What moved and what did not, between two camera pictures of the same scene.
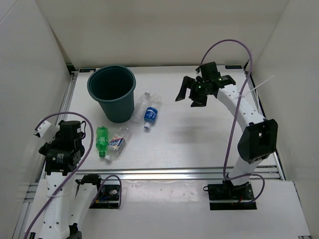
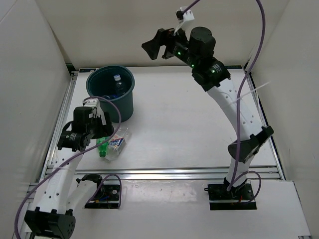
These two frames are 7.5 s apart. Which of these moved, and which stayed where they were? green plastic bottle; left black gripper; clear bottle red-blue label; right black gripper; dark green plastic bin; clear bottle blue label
Moved: left black gripper; right black gripper; clear bottle blue label
Stayed: clear bottle red-blue label; dark green plastic bin; green plastic bottle
